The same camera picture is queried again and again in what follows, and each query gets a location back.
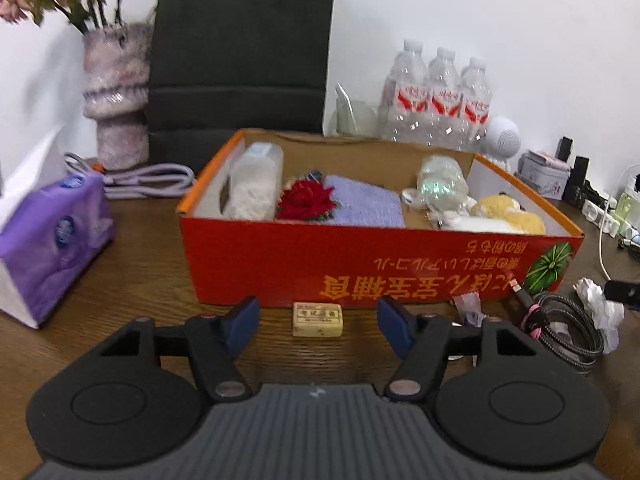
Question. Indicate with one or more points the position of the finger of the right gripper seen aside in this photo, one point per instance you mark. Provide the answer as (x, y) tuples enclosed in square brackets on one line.
[(625, 293)]

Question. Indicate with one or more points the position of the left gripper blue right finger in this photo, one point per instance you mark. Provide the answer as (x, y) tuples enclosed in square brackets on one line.
[(398, 326)]

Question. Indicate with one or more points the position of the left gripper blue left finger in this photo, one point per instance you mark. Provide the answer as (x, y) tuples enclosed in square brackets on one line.
[(239, 325)]

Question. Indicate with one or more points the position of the white paper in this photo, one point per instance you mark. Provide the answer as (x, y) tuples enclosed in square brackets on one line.
[(607, 315)]

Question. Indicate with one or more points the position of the yellow eraser block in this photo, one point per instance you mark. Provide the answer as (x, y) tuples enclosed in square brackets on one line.
[(313, 320)]

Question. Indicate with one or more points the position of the lilac towel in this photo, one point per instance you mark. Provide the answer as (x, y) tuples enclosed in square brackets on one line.
[(362, 204)]

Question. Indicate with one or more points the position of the iridescent plastic bag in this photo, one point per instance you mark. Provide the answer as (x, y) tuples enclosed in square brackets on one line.
[(440, 186)]

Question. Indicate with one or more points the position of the white power strip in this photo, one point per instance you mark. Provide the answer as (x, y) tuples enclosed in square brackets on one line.
[(617, 217)]

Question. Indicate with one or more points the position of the orange cardboard box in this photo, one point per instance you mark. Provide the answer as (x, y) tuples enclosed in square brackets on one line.
[(281, 262)]

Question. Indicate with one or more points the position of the black small bottles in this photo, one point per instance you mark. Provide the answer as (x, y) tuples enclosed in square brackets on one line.
[(578, 188)]

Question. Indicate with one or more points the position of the red fabric flower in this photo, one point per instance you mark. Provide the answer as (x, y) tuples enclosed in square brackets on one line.
[(305, 200)]

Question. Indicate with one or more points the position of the white plastic bottle in box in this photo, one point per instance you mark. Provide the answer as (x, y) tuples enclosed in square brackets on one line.
[(255, 183)]

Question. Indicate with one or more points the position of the yellow plush toy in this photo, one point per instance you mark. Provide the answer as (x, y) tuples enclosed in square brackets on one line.
[(498, 213)]

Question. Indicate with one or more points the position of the small lilac tin box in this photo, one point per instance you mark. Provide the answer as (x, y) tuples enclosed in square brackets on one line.
[(543, 173)]

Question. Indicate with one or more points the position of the blue patterned small pouch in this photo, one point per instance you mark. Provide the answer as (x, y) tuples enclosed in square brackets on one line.
[(314, 176)]

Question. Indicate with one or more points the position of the white robot figurine speaker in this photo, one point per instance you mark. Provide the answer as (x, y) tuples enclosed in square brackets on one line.
[(501, 142)]

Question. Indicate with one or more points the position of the glass cup with spoon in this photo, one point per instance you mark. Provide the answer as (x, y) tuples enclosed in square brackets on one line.
[(353, 118)]

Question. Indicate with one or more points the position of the purple tissue pack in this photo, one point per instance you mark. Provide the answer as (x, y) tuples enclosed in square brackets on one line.
[(52, 237)]

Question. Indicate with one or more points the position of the middle water bottle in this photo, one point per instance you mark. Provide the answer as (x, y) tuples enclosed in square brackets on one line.
[(445, 87)]

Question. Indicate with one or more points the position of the right water bottle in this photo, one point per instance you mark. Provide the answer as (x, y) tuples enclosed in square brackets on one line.
[(475, 104)]

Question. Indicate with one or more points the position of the black paper shopping bag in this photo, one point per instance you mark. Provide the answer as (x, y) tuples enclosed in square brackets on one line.
[(218, 66)]

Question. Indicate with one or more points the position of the mottled pink vase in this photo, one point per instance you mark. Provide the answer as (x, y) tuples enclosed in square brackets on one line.
[(117, 73)]

